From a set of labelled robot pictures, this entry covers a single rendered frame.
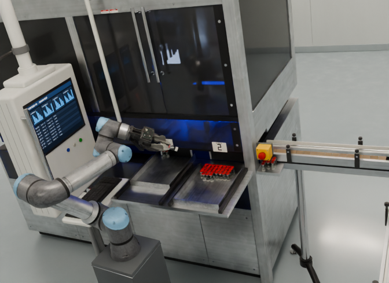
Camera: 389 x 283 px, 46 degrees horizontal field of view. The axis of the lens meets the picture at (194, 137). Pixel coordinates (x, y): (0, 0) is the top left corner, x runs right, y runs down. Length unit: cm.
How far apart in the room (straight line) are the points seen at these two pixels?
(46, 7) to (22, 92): 57
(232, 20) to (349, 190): 210
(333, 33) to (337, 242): 416
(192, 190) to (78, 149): 76
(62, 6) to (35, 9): 21
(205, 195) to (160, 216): 74
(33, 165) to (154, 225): 100
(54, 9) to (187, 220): 151
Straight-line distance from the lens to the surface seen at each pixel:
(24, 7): 292
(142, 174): 271
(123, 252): 225
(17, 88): 255
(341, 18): 691
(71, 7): 268
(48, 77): 261
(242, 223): 281
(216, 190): 243
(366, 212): 367
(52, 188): 194
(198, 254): 314
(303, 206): 278
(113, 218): 218
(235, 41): 224
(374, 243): 340
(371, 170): 251
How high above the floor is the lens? 223
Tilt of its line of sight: 27 degrees down
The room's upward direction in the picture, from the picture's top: 11 degrees counter-clockwise
